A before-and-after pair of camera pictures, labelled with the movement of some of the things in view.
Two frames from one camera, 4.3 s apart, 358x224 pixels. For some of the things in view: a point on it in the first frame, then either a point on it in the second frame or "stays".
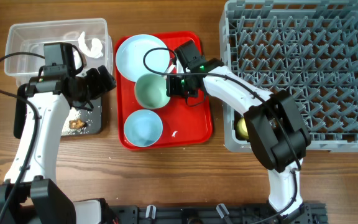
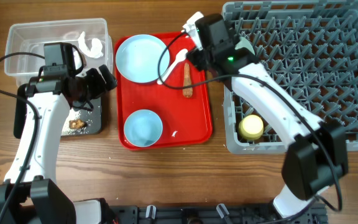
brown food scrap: x=77 y=124 stays
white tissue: x=95 y=50 stays
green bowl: x=150 y=91 → x=244 y=43
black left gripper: x=102 y=84 stays
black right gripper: x=170 y=89 → x=195 y=58
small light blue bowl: x=143 y=128 stays
